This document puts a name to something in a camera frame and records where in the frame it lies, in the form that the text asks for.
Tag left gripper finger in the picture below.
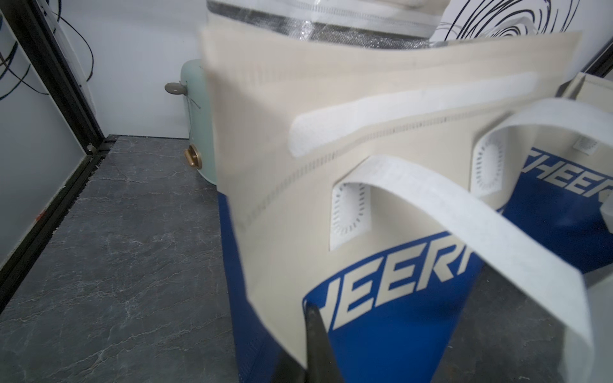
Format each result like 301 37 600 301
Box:
304 303 344 383

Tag takeout bag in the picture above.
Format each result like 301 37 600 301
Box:
201 18 594 382
500 71 613 274

